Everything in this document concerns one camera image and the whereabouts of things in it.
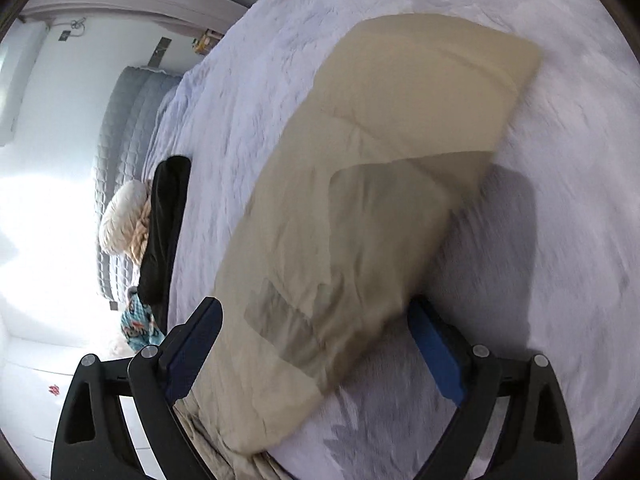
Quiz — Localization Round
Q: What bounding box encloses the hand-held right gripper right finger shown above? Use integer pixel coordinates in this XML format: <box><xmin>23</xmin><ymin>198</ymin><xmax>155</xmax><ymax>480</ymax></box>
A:
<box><xmin>407</xmin><ymin>295</ymin><xmax>578</xmax><ymax>480</ymax></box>

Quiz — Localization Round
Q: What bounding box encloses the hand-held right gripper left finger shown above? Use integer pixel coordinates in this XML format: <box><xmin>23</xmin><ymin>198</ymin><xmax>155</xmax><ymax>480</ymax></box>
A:
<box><xmin>50</xmin><ymin>297</ymin><xmax>223</xmax><ymax>480</ymax></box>

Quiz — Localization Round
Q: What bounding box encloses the beige puffer jacket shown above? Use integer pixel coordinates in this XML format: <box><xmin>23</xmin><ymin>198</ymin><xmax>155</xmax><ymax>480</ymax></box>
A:
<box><xmin>172</xmin><ymin>15</ymin><xmax>543</xmax><ymax>480</ymax></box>

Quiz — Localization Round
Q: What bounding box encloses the blue printed cloth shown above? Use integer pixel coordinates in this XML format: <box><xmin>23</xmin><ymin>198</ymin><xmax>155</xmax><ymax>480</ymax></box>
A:
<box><xmin>120</xmin><ymin>287</ymin><xmax>166</xmax><ymax>351</ymax></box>

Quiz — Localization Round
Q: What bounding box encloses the black garment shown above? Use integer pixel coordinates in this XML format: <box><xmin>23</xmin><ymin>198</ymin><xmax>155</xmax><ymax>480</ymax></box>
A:
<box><xmin>137</xmin><ymin>156</ymin><xmax>193</xmax><ymax>326</ymax></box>

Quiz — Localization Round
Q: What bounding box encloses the white knitted pillow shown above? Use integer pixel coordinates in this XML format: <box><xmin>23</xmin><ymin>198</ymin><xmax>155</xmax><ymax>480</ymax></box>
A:
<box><xmin>98</xmin><ymin>180</ymin><xmax>153</xmax><ymax>256</ymax></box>

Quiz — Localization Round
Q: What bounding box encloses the lavender plush blanket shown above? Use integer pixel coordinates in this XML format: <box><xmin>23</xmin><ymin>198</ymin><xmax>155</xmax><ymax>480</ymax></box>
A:
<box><xmin>140</xmin><ymin>0</ymin><xmax>640</xmax><ymax>480</ymax></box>

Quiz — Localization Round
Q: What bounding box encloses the grey quilted headboard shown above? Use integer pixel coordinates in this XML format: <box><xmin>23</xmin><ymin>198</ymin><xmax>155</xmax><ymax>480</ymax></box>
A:
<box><xmin>92</xmin><ymin>65</ymin><xmax>183</xmax><ymax>311</ymax></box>

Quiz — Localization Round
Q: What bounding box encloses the small yellow object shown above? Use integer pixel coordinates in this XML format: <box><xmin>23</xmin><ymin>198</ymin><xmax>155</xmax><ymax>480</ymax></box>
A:
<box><xmin>192</xmin><ymin>30</ymin><xmax>223</xmax><ymax>54</ymax></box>

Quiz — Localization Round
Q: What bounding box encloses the grey wall strip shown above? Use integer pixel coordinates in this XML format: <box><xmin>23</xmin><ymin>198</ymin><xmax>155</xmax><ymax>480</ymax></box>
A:
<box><xmin>149</xmin><ymin>36</ymin><xmax>172</xmax><ymax>69</ymax></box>

